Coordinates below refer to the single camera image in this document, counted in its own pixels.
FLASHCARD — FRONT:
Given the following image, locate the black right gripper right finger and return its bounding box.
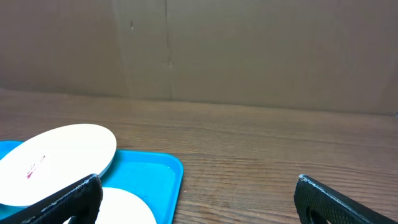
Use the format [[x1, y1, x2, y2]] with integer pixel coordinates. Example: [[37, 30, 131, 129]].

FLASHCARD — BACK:
[[294, 174, 397, 224]]

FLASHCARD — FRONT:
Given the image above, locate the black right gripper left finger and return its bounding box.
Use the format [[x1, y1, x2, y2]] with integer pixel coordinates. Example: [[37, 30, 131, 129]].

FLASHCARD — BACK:
[[1, 174, 103, 224]]

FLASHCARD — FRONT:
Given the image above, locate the white round plate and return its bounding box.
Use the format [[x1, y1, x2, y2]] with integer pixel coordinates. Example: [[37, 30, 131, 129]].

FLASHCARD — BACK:
[[1, 124, 117, 207]]

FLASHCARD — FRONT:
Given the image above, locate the blue plastic tray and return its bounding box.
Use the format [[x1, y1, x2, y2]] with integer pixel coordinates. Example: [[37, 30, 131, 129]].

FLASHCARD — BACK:
[[1, 141, 183, 223]]

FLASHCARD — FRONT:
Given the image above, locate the yellow round plate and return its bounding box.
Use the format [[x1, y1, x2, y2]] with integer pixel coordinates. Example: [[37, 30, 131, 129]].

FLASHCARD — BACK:
[[63, 187, 157, 224]]

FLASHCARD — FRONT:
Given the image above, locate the brown cardboard backdrop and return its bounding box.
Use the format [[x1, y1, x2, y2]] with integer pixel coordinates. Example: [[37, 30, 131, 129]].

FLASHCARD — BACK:
[[1, 0, 397, 115]]

